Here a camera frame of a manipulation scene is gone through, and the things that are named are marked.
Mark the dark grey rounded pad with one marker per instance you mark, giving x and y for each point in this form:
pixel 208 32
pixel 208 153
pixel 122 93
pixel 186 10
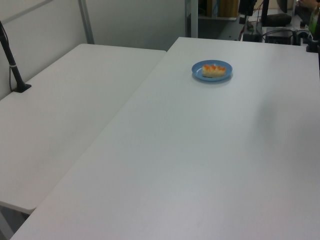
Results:
pixel 279 19

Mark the grey metal table leg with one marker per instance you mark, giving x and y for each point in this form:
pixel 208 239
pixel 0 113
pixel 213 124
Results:
pixel 193 18

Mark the wooden box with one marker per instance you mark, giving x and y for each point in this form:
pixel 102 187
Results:
pixel 226 8

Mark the black table clamp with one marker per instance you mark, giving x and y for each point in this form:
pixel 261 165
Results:
pixel 312 45

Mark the black electronics box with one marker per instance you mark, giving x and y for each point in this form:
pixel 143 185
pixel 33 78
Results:
pixel 278 37

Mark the bread loaf with orange topping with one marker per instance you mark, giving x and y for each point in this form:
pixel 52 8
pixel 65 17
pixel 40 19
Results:
pixel 213 72

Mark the black vertical monitor stand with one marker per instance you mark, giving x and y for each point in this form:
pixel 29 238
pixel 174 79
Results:
pixel 265 12

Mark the small black device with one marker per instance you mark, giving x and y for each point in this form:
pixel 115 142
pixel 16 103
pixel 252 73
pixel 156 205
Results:
pixel 252 37

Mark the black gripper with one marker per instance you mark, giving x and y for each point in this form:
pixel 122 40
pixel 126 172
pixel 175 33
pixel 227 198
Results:
pixel 247 6

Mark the blue round plate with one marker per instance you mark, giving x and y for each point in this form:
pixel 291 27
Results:
pixel 200 71

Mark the black camera stand pole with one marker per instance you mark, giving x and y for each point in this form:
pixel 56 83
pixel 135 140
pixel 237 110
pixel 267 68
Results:
pixel 12 67

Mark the green bottle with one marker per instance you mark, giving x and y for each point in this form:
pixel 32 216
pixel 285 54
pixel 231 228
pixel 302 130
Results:
pixel 313 22

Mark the person's hand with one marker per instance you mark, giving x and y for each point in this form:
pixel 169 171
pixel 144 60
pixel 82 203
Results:
pixel 306 3

